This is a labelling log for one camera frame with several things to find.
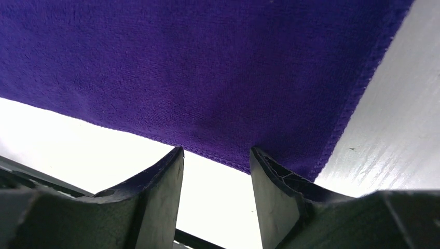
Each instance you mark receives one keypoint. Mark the purple cloth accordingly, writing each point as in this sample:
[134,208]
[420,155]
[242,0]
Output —
[215,77]

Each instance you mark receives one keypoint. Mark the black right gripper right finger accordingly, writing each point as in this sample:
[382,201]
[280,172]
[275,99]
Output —
[296,213]

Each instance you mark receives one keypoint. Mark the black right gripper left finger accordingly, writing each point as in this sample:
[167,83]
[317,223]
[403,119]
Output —
[103,220]

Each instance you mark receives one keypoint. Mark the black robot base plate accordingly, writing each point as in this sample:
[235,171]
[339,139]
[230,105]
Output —
[51,185]

